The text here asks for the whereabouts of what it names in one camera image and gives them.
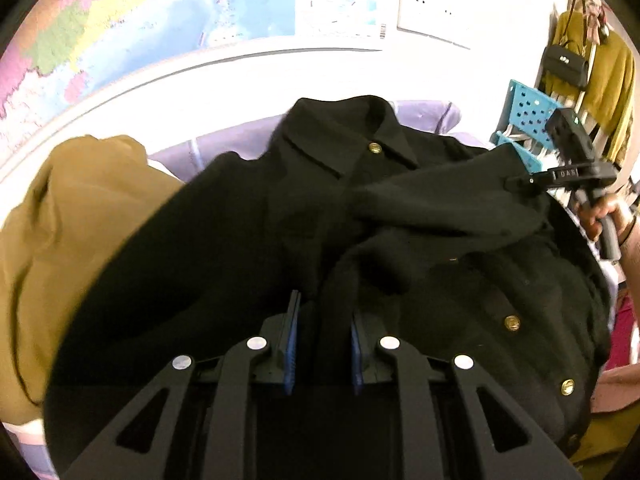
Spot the person's mustard yellow top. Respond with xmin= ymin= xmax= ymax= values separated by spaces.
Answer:
xmin=569 ymin=399 xmax=640 ymax=467

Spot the black handbag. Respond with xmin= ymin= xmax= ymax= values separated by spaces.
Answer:
xmin=541 ymin=0 xmax=592 ymax=92

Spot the white wall socket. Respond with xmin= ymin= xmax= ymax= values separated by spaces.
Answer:
xmin=398 ymin=0 xmax=437 ymax=36
xmin=434 ymin=0 xmax=482 ymax=51

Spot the hanging mustard sweater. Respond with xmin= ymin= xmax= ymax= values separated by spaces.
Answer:
xmin=544 ymin=9 xmax=637 ymax=167

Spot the person's right hand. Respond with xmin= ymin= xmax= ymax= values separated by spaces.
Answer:
xmin=574 ymin=194 xmax=637 ymax=244

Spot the pink scarf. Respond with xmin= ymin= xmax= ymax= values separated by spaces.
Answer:
xmin=581 ymin=0 xmax=610 ymax=45

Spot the person's right forearm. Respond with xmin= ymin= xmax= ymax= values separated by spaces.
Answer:
xmin=619 ymin=212 xmax=640 ymax=267

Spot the colourful wall map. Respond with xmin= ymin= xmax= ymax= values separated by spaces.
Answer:
xmin=0 ymin=0 xmax=392 ymax=157

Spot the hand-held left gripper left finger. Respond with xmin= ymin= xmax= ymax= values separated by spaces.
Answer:
xmin=60 ymin=290 xmax=303 ymax=480

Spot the teal perforated plastic rack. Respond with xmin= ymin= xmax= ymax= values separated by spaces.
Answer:
xmin=489 ymin=79 xmax=567 ymax=177

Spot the mustard brown garment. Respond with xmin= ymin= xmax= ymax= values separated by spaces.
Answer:
xmin=0 ymin=134 xmax=201 ymax=408

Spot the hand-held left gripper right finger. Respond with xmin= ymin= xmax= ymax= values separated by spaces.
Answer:
xmin=350 ymin=309 xmax=583 ymax=480

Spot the black button coat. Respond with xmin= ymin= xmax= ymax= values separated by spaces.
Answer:
xmin=42 ymin=94 xmax=613 ymax=476

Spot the pink cloth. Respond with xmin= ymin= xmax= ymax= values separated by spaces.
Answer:
xmin=589 ymin=287 xmax=640 ymax=415

